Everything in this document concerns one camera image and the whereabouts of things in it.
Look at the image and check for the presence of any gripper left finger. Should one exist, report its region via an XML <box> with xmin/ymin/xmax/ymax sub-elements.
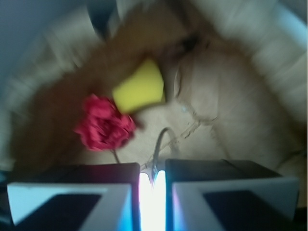
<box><xmin>7</xmin><ymin>163</ymin><xmax>141</xmax><ymax>231</ymax></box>

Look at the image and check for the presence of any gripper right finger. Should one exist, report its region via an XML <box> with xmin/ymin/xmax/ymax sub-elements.
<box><xmin>166</xmin><ymin>159</ymin><xmax>299</xmax><ymax>231</ymax></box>

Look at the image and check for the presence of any red crumpled paper ball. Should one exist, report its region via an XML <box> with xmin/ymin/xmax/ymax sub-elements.
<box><xmin>75</xmin><ymin>94</ymin><xmax>136</xmax><ymax>151</ymax></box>

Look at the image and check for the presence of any yellow sponge piece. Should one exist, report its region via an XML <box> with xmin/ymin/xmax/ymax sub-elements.
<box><xmin>112</xmin><ymin>58</ymin><xmax>166</xmax><ymax>114</ymax></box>

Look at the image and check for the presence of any brown paper bag tray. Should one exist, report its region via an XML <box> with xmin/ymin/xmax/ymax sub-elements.
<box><xmin>7</xmin><ymin>0</ymin><xmax>307</xmax><ymax>180</ymax></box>

